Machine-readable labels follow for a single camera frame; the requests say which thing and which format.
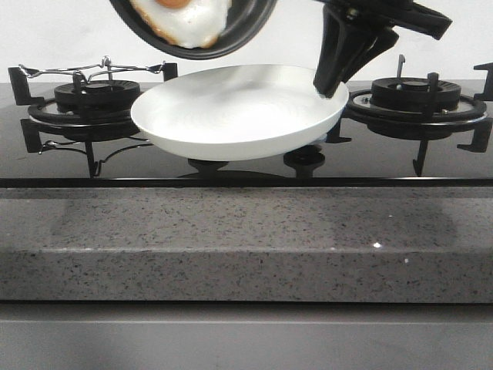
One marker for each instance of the white plate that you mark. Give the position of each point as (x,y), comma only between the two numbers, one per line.
(237,112)

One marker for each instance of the fried egg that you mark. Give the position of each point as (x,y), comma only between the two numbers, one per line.
(187,24)

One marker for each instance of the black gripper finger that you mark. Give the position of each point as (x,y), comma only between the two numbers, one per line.
(335,25)
(353,52)

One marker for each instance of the black glass gas cooktop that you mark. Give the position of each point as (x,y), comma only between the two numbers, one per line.
(353,157)

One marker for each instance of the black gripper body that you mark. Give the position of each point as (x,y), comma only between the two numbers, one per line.
(405,14)

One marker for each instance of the silver stove knob near gripper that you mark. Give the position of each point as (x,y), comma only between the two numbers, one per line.
(319,141)

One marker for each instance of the black empty burner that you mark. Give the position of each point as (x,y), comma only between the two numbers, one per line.
(409,107)

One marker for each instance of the black pan support grate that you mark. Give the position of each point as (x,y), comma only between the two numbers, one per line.
(30,150)

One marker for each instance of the black empty burner grate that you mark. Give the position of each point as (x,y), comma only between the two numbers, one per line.
(481,132)

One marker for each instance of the black burner under pan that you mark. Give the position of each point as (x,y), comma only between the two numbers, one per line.
(97,105)

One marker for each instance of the black frying pan mint handle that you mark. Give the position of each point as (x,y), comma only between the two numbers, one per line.
(245,19)

